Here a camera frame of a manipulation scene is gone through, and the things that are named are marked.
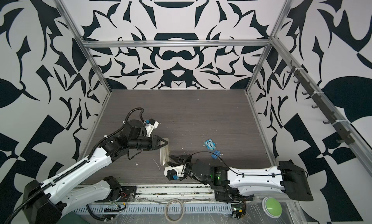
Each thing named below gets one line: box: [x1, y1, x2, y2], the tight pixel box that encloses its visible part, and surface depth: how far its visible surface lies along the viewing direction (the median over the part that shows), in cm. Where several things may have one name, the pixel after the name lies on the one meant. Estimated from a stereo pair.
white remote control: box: [159, 137, 171, 167], surface depth 71 cm
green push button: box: [261, 196, 283, 219], surface depth 72 cm
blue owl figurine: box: [204, 138, 217, 151], surface depth 92 cm
